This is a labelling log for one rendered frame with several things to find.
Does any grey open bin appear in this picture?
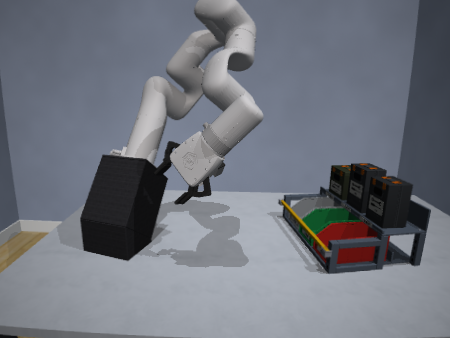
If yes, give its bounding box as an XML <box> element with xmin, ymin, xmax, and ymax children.
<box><xmin>288</xmin><ymin>197</ymin><xmax>343</xmax><ymax>229</ymax></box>

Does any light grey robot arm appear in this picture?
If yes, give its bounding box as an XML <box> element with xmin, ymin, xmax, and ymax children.
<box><xmin>110</xmin><ymin>0</ymin><xmax>263</xmax><ymax>168</ymax></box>

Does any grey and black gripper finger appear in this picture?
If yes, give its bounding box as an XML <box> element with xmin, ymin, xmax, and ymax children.
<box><xmin>175</xmin><ymin>176</ymin><xmax>211</xmax><ymax>205</ymax></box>
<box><xmin>154</xmin><ymin>141</ymin><xmax>181</xmax><ymax>175</ymax></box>

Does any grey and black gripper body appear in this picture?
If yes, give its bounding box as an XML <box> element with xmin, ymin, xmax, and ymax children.
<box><xmin>170</xmin><ymin>131</ymin><xmax>225</xmax><ymax>187</ymax></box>

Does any red bin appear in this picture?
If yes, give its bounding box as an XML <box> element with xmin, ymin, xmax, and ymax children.
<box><xmin>313</xmin><ymin>222</ymin><xmax>378</xmax><ymax>264</ymax></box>

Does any yellow bar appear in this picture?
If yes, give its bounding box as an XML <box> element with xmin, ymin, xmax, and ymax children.
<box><xmin>281</xmin><ymin>200</ymin><xmax>330</xmax><ymax>251</ymax></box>

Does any dark grey metal shelf rack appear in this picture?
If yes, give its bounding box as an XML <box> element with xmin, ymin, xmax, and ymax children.
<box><xmin>278</xmin><ymin>186</ymin><xmax>431</xmax><ymax>274</ymax></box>

